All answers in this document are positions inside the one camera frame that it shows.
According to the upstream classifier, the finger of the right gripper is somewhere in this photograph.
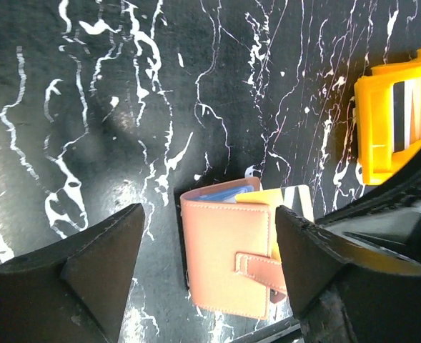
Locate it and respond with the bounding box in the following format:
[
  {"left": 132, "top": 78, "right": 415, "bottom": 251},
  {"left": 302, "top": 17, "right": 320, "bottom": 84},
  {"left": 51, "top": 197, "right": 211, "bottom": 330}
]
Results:
[{"left": 316, "top": 148, "right": 421, "bottom": 264}]

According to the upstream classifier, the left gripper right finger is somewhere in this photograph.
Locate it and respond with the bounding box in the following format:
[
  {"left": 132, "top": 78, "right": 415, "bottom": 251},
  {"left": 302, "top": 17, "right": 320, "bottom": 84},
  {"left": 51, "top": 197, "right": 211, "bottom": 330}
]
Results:
[{"left": 275, "top": 206, "right": 421, "bottom": 342}]

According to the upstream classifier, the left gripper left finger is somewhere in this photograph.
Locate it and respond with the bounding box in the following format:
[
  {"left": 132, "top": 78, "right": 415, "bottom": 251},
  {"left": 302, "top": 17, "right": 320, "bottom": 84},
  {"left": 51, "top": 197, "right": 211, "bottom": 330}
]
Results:
[{"left": 0, "top": 204, "right": 145, "bottom": 342}]

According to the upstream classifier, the orange card box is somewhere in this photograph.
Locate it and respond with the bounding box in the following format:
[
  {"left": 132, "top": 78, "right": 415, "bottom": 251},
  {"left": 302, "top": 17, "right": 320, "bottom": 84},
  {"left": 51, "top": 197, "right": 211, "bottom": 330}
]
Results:
[{"left": 354, "top": 49, "right": 421, "bottom": 185}]

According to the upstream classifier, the yellow credit card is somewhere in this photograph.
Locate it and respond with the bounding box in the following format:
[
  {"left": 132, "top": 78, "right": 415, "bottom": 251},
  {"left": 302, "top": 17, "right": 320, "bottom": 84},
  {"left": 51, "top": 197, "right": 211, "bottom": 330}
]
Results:
[{"left": 232, "top": 184, "right": 314, "bottom": 263}]

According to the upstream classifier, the stack of cards in box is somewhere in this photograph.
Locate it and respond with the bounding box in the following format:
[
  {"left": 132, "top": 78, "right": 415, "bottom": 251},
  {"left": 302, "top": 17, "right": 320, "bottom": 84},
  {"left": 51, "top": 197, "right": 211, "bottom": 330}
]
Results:
[{"left": 392, "top": 77, "right": 421, "bottom": 152}]

